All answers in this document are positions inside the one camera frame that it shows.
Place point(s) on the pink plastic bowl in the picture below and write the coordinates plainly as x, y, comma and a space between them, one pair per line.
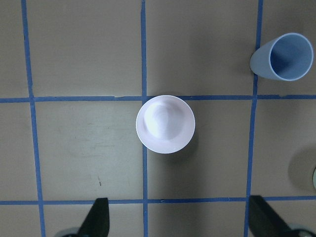
165, 124

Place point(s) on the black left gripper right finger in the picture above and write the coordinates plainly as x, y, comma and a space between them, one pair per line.
264, 221

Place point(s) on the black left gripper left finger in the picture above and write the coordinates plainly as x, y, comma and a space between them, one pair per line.
96, 223

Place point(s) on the green plastic bowl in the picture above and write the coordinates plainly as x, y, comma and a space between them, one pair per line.
314, 178

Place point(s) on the blue plastic cup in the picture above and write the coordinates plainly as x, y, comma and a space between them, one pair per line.
286, 58

